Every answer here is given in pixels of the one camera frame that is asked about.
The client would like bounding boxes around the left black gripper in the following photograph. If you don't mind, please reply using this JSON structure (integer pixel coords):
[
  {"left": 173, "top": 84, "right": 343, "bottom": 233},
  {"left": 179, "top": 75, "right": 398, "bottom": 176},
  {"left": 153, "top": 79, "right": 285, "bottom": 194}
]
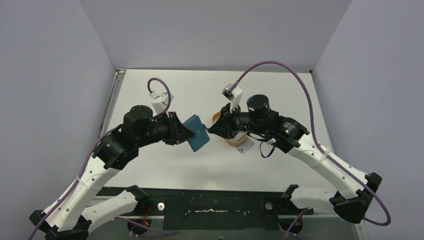
[{"left": 136, "top": 111, "right": 195, "bottom": 148}]

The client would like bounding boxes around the yellow oval tray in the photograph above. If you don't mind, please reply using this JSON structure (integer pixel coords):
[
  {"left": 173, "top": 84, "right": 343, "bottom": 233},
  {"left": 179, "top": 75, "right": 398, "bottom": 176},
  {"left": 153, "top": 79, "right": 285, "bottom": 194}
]
[{"left": 212, "top": 111, "right": 247, "bottom": 147}]

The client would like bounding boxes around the blue leather card holder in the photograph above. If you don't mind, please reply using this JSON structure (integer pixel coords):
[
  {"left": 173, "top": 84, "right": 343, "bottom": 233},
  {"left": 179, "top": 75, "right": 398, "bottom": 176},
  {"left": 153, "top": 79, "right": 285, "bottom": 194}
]
[{"left": 183, "top": 114, "right": 210, "bottom": 152}]

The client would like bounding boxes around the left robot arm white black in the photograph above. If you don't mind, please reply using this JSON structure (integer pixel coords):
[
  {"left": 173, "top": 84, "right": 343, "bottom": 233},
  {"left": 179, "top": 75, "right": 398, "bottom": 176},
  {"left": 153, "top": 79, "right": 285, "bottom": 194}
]
[{"left": 30, "top": 105, "right": 195, "bottom": 240}]

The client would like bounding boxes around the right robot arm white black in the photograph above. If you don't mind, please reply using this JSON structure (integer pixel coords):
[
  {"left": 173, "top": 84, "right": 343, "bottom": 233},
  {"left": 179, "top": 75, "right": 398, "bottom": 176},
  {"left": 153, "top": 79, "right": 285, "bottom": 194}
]
[{"left": 208, "top": 94, "right": 382, "bottom": 224}]

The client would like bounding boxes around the loose silver card on table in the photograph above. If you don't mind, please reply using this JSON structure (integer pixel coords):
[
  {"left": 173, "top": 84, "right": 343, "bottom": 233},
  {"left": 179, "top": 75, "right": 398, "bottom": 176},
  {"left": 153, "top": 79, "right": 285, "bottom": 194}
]
[{"left": 236, "top": 137, "right": 255, "bottom": 155}]

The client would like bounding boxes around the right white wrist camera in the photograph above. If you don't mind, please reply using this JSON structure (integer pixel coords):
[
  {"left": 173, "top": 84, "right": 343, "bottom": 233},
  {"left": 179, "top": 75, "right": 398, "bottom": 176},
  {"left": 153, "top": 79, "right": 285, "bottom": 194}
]
[{"left": 221, "top": 83, "right": 243, "bottom": 113}]

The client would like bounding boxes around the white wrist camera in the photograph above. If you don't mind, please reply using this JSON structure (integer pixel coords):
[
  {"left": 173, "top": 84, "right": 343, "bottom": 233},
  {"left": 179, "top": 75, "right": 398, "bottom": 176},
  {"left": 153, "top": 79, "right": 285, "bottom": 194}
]
[
  {"left": 149, "top": 91, "right": 174, "bottom": 115},
  {"left": 221, "top": 83, "right": 243, "bottom": 113}
]

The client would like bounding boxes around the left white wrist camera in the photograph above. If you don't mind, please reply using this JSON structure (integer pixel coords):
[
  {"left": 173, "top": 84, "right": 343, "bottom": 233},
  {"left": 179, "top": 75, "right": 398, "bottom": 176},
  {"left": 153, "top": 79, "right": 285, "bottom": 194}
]
[{"left": 149, "top": 91, "right": 174, "bottom": 115}]

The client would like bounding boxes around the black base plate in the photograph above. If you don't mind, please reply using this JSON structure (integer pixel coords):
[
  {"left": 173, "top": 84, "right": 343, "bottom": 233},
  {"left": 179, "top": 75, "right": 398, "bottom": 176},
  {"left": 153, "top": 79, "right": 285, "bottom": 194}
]
[{"left": 99, "top": 187, "right": 326, "bottom": 232}]

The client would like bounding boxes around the aluminium frame rail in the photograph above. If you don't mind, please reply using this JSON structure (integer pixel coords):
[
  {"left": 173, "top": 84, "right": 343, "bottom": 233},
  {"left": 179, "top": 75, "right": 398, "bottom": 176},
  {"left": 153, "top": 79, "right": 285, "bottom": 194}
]
[{"left": 98, "top": 69, "right": 127, "bottom": 137}]

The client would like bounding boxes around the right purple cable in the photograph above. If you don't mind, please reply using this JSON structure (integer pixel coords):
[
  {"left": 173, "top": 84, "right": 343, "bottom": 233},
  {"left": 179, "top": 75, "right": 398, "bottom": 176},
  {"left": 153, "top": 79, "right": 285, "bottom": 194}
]
[{"left": 228, "top": 60, "right": 392, "bottom": 240}]

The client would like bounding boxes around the purple cable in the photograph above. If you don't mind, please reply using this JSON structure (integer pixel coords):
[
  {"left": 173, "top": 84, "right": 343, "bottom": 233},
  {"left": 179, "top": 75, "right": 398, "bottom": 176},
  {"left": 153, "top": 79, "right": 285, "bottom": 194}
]
[
  {"left": 228, "top": 60, "right": 392, "bottom": 240},
  {"left": 27, "top": 77, "right": 172, "bottom": 240}
]

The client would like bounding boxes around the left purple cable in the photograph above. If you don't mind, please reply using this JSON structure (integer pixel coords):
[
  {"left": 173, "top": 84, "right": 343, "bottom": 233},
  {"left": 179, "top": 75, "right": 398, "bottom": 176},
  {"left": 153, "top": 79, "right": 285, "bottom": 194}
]
[{"left": 27, "top": 77, "right": 172, "bottom": 240}]

